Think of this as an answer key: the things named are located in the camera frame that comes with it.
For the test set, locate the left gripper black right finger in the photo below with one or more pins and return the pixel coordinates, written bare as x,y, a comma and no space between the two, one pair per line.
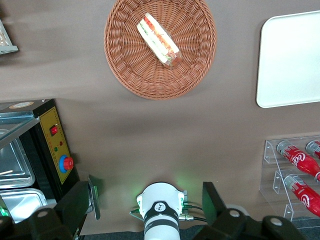
215,207

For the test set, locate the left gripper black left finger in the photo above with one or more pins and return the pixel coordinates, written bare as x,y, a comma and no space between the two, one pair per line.
72,205

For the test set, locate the triangle sandwich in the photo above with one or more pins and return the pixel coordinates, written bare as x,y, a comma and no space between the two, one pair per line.
157,40

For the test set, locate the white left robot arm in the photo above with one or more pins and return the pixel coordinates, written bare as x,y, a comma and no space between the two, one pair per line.
160,197

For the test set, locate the large brown wicker basket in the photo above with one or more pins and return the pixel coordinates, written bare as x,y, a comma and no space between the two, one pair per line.
125,57

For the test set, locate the cream plastic tray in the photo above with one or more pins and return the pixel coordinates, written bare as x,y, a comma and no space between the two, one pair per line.
290,62

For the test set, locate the grey metal snack tray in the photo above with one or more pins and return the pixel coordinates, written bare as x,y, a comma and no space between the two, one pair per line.
7,48

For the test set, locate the steel warmer pan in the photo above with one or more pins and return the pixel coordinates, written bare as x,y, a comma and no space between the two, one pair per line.
22,202
15,160

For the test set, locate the clear acrylic bottle rack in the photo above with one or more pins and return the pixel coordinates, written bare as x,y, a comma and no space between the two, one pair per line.
271,172

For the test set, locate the black food warmer appliance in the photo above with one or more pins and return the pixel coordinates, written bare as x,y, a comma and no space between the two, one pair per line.
52,140

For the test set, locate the thin wooden skewer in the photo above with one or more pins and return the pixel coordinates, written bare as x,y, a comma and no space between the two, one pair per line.
6,172

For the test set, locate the red cola bottle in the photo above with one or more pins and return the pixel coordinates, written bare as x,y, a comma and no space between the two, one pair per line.
303,196
298,158
315,148

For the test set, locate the clear bag of snacks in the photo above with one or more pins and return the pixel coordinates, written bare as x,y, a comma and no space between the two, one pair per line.
2,37

